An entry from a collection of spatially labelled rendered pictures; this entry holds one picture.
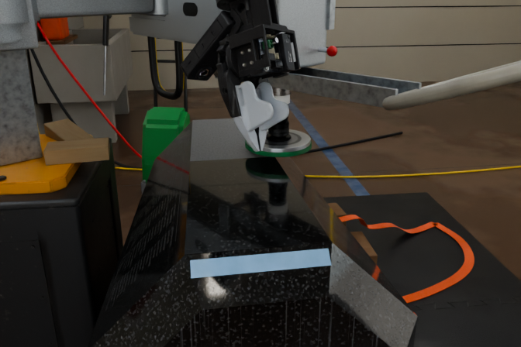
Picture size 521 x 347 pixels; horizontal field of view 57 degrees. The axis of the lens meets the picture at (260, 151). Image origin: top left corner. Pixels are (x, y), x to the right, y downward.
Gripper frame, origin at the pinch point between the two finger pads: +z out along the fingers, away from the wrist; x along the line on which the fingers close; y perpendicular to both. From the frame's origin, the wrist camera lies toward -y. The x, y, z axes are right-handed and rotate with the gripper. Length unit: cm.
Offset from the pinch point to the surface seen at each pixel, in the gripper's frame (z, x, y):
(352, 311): 38, 42, -13
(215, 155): -1, 67, -69
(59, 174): -3, 30, -101
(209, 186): 8, 47, -55
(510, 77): -4.7, 39.6, 25.5
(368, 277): 33, 50, -12
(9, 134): -18, 24, -118
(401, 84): -11, 73, -5
